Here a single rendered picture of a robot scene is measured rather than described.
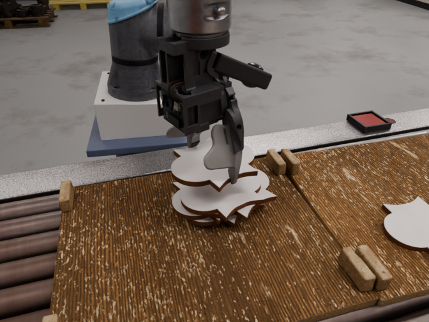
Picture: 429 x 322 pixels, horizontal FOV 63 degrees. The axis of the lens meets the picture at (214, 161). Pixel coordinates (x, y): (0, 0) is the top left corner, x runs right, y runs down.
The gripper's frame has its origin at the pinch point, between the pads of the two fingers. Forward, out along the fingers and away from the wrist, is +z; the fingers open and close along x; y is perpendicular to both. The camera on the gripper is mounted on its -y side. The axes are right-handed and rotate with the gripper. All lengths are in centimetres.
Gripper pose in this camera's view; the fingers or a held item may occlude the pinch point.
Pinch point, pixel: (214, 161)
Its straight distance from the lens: 55.2
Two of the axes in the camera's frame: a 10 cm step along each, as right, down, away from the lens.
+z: 0.0, 8.3, 5.6
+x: 6.0, 4.5, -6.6
